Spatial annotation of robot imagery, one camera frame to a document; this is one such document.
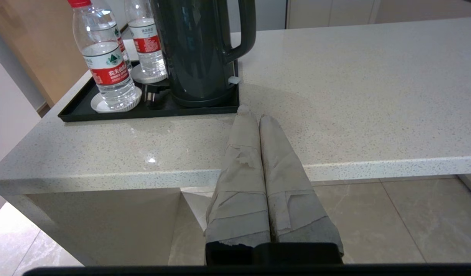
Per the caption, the dark green electric kettle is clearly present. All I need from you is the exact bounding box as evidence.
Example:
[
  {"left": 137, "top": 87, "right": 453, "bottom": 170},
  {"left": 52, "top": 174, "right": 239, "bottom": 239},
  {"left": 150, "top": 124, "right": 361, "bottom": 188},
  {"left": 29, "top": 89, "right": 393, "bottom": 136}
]
[{"left": 150, "top": 0, "right": 257, "bottom": 108}]

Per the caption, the light wooden door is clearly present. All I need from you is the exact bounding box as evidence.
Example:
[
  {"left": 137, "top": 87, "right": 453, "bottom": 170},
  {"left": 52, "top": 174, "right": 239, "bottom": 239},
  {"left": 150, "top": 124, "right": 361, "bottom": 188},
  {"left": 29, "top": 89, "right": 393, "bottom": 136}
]
[{"left": 0, "top": 0, "right": 91, "bottom": 108}]

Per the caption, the black power plug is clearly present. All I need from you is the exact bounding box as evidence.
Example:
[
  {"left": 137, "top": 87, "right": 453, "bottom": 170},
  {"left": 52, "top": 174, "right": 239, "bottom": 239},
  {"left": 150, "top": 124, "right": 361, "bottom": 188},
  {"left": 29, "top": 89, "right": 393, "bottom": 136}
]
[{"left": 143, "top": 79, "right": 171, "bottom": 110}]

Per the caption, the black rectangular tray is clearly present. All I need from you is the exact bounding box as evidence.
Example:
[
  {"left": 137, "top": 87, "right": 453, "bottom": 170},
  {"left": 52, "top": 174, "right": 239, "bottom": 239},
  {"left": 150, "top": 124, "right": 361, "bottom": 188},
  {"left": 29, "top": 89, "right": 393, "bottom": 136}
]
[{"left": 58, "top": 59, "right": 240, "bottom": 122}]

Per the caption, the grey refrigerator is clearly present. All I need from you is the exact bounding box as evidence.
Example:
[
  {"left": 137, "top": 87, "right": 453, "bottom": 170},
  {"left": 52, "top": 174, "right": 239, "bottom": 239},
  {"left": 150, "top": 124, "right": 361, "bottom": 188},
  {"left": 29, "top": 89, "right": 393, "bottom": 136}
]
[{"left": 227, "top": 0, "right": 288, "bottom": 32}]

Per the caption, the white paper coaster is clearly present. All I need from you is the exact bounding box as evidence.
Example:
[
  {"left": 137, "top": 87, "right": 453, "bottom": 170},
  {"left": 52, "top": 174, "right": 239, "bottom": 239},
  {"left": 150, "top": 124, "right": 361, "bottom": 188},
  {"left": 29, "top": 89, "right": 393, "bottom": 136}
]
[
  {"left": 91, "top": 86, "right": 143, "bottom": 113},
  {"left": 130, "top": 63, "right": 169, "bottom": 83}
]

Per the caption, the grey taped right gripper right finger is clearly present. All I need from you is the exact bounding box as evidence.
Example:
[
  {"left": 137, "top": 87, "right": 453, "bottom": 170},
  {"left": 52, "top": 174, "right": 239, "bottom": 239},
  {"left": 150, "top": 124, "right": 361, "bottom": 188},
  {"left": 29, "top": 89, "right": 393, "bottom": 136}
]
[{"left": 260, "top": 114, "right": 343, "bottom": 255}]

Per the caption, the clear water bottle red cap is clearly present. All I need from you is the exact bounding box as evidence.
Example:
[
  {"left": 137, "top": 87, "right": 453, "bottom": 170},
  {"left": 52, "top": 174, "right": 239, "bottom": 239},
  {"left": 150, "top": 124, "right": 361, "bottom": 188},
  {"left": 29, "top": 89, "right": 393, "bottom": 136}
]
[
  {"left": 68, "top": 0, "right": 142, "bottom": 110},
  {"left": 104, "top": 8, "right": 133, "bottom": 72},
  {"left": 125, "top": 0, "right": 168, "bottom": 79}
]

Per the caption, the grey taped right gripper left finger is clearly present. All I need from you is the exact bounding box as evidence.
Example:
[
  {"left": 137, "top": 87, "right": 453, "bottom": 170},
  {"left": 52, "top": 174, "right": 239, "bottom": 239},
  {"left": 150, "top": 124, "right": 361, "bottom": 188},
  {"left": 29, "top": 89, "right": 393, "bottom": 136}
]
[{"left": 204, "top": 105, "right": 272, "bottom": 246}]

